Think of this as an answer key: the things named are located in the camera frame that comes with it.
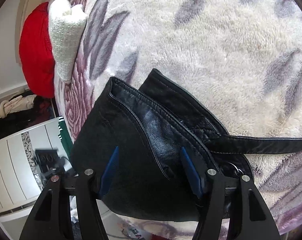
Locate black leather jacket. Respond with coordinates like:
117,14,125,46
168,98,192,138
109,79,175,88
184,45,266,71
70,69,302,222

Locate beige clothes on shelf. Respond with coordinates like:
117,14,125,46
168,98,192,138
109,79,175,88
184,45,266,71
0,94,37,118

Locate black tripod device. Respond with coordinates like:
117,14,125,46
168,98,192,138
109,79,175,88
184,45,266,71
35,150,66,180

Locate green folded garment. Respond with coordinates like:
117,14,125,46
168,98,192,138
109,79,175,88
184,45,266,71
58,116,73,158

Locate red garment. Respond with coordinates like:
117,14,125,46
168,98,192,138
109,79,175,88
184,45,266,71
19,2,55,99

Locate floral fleece bed blanket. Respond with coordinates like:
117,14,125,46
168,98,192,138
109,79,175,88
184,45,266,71
53,0,302,240

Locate white knit folded sweater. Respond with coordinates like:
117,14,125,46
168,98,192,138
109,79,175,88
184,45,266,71
49,0,88,83

